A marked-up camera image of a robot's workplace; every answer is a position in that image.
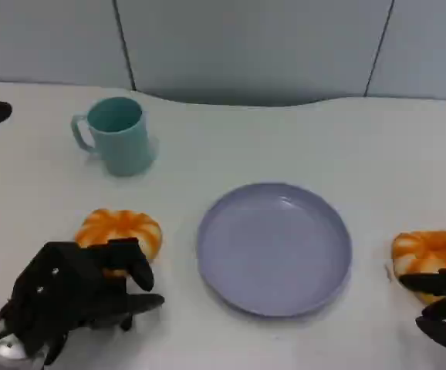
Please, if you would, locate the orange and white bread roll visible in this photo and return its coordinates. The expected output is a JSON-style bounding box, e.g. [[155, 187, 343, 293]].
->
[[74, 208, 164, 279], [391, 230, 446, 305]]

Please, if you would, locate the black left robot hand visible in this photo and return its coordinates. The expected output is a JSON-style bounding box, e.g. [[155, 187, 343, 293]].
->
[[0, 237, 166, 366]]

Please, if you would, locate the pale green mug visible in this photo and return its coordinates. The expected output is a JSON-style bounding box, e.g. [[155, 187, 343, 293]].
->
[[70, 96, 155, 177]]

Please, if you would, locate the lilac plate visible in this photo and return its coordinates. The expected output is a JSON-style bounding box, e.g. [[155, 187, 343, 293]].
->
[[196, 182, 353, 318]]

